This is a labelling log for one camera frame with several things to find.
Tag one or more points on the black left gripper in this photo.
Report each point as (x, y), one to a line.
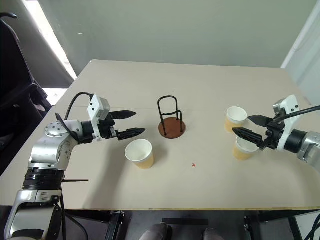
(106, 130)

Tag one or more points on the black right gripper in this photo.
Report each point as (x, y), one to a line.
(273, 135)

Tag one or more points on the black table frame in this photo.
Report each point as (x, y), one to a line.
(100, 216)

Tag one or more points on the tan paper cup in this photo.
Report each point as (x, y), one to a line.
(241, 153)
(145, 160)
(235, 115)

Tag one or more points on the dark grey rounded shape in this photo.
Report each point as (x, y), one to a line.
(156, 232)
(212, 235)

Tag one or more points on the black zip tie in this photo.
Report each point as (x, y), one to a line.
(75, 180)

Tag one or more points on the black chair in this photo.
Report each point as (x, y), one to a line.
(15, 87)

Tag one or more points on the white door frame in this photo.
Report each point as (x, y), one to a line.
(307, 50)

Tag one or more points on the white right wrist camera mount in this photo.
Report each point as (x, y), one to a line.
(290, 105)

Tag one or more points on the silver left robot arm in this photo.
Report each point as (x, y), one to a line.
(47, 150)

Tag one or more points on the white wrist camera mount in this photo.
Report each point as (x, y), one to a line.
(98, 107)
(290, 105)

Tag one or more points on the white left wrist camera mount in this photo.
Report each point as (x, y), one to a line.
(98, 107)

